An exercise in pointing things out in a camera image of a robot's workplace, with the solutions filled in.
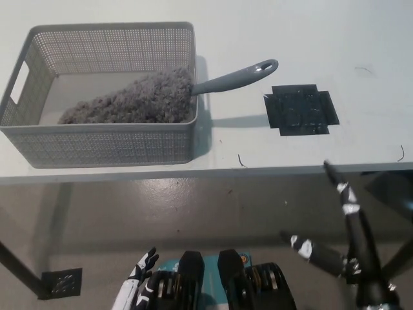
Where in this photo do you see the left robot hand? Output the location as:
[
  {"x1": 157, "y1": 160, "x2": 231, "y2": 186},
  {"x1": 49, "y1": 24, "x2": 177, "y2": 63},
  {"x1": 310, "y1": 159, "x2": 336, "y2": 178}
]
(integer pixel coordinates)
[{"x1": 111, "y1": 247, "x2": 161, "y2": 310}]

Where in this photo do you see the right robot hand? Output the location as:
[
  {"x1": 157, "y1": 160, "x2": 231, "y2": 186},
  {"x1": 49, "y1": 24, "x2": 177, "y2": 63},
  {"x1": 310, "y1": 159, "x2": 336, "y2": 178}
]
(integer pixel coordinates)
[{"x1": 279, "y1": 159, "x2": 401, "y2": 310}]

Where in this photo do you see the grey fluffy duster with handle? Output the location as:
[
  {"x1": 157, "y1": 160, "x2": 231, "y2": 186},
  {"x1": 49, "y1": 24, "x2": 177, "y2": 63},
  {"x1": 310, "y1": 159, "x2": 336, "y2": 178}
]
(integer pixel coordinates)
[{"x1": 57, "y1": 59, "x2": 279, "y2": 125}]

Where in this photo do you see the black teal robot body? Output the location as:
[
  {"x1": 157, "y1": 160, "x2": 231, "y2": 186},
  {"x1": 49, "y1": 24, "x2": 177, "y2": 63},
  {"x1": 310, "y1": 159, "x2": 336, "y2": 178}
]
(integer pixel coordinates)
[{"x1": 151, "y1": 248, "x2": 297, "y2": 310}]

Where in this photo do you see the black tape patch on desk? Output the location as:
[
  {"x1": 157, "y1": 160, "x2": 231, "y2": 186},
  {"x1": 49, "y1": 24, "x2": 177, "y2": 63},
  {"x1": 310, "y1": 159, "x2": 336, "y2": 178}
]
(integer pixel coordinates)
[{"x1": 263, "y1": 83, "x2": 340, "y2": 137}]

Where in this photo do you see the black table leg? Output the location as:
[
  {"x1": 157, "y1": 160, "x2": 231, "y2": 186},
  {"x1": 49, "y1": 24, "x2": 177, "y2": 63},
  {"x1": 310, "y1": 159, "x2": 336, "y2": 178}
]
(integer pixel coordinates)
[{"x1": 0, "y1": 240, "x2": 43, "y2": 298}]

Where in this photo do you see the grey perforated plastic basket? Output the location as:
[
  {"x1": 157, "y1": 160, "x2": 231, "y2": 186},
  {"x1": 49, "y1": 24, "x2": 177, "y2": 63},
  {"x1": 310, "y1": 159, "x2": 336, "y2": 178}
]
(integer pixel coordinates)
[{"x1": 0, "y1": 21, "x2": 199, "y2": 169}]

